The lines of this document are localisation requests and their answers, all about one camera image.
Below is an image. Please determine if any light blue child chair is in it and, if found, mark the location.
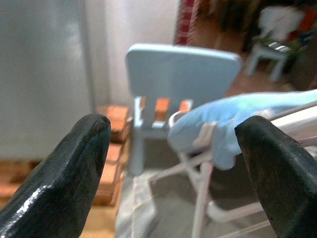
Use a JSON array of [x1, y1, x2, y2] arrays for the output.
[[125, 44, 243, 176]]

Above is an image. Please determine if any red checkered curtain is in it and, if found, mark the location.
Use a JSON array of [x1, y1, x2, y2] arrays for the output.
[[174, 0, 199, 46]]

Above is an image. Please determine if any white object on stool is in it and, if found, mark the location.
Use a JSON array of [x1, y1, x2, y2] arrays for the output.
[[259, 6, 304, 42]]

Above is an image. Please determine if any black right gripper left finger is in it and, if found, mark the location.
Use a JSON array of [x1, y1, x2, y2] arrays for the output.
[[0, 113, 111, 238]]

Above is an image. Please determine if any small light blue stool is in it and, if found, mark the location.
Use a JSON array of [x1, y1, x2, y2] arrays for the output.
[[245, 41, 292, 82]]

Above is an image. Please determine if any grey plastic floor sheet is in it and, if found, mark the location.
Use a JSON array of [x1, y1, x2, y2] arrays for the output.
[[115, 171, 273, 238]]

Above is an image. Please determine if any white fridge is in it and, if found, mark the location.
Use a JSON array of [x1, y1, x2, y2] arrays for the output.
[[0, 0, 94, 159]]

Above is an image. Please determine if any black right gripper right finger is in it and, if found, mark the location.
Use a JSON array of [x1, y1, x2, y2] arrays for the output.
[[234, 116, 317, 238]]

